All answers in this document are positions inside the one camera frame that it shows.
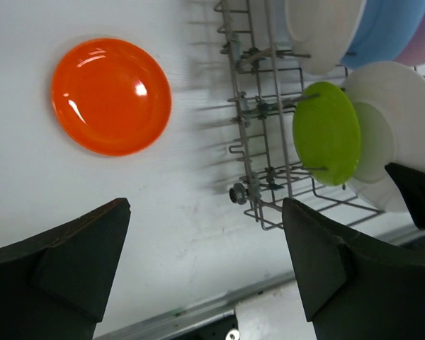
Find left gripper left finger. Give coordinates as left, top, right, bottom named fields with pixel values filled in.
left=0, top=198, right=131, bottom=339

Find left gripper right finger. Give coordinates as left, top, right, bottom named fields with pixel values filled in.
left=282, top=198, right=425, bottom=339

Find lime green plate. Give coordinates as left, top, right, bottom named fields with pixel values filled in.
left=293, top=81, right=361, bottom=186

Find white plate teal rim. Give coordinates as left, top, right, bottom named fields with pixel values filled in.
left=342, top=62, right=425, bottom=213

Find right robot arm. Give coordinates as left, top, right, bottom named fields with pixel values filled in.
left=385, top=162, right=425, bottom=231

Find white plate orange sunburst pattern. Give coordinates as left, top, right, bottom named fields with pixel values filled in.
left=284, top=0, right=366, bottom=75

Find blue plate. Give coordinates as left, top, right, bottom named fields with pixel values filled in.
left=341, top=0, right=425, bottom=69

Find front aluminium rail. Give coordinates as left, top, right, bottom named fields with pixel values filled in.
left=93, top=226, right=425, bottom=340

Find grey wire dish rack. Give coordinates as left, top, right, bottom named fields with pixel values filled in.
left=187, top=0, right=425, bottom=232

